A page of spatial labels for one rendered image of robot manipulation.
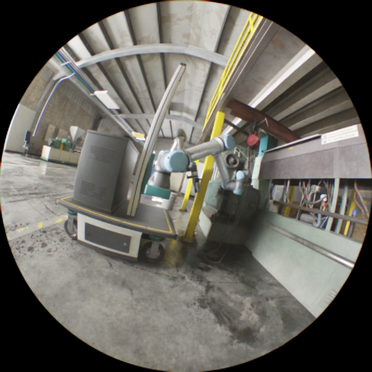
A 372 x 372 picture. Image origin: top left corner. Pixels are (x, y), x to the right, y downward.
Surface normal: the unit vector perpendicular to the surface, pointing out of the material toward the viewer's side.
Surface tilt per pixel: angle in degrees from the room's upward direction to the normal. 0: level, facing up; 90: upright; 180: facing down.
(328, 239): 90
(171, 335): 0
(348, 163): 90
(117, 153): 90
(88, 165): 90
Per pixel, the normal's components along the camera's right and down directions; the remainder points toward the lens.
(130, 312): 0.26, -0.96
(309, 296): -0.96, -0.26
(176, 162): 0.36, 0.20
